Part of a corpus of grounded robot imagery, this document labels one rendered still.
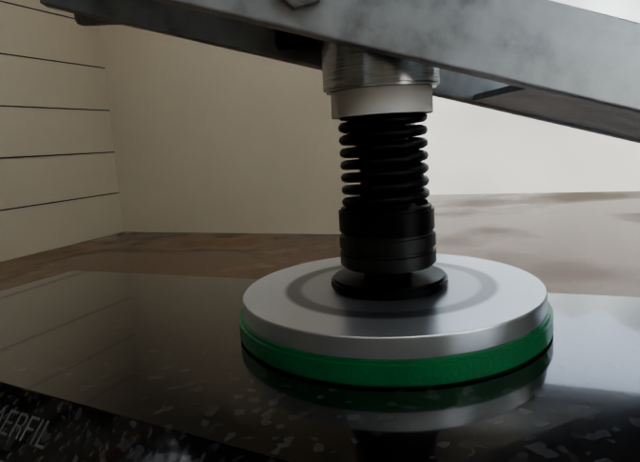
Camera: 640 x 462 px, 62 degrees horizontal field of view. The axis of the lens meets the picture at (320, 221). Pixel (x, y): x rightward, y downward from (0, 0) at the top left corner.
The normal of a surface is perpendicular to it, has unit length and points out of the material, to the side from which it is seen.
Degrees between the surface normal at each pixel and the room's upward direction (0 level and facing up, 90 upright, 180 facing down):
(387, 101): 90
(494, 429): 0
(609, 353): 0
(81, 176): 90
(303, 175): 90
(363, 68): 90
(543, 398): 0
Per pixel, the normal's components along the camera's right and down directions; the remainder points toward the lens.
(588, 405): -0.06, -0.99
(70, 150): 0.92, 0.00
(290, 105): -0.38, 0.16
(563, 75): 0.07, 0.15
